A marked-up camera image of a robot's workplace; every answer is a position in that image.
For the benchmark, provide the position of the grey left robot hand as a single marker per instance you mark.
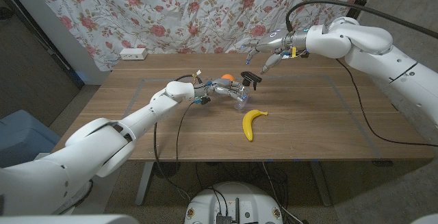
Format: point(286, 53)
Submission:
point(222, 87)

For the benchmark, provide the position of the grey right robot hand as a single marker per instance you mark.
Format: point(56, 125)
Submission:
point(273, 42)

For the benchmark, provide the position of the clear spray bottle black nozzle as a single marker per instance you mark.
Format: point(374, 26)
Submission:
point(251, 77)

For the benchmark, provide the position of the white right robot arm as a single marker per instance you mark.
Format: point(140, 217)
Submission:
point(369, 49)

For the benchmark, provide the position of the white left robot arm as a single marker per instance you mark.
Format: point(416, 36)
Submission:
point(119, 142)

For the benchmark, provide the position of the yellow toy banana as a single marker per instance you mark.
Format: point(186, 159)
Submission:
point(248, 123)

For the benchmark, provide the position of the orange fruit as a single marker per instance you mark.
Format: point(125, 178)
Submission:
point(227, 76)

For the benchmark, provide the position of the floral backdrop cloth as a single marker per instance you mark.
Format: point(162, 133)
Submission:
point(171, 11)

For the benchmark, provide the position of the white power strip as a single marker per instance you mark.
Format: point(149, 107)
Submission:
point(133, 53)

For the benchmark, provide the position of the black round table foot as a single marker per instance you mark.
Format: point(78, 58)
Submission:
point(166, 169)

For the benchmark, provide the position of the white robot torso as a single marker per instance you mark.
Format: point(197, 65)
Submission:
point(236, 196)

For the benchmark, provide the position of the white table leg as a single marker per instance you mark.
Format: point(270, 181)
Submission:
point(145, 183)

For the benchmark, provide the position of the grey table leg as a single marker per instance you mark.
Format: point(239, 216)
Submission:
point(320, 183)

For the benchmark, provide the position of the black slanted bar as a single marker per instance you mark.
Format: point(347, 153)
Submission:
point(58, 58)

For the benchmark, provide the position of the white slanted panel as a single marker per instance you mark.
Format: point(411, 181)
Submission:
point(51, 28)

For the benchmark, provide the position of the blue bin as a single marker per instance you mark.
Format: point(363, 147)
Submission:
point(20, 135)

